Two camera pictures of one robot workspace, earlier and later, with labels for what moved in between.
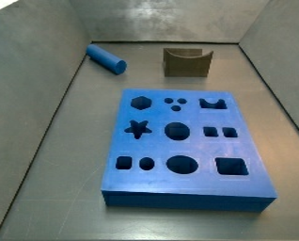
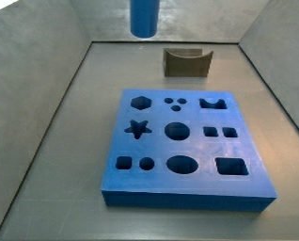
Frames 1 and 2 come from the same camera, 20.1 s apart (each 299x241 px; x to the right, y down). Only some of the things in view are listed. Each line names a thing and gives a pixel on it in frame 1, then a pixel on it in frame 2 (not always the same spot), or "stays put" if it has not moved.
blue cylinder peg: [106, 59] -> [143, 18]
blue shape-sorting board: [182, 153] stays put
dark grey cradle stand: [186, 62] stays put
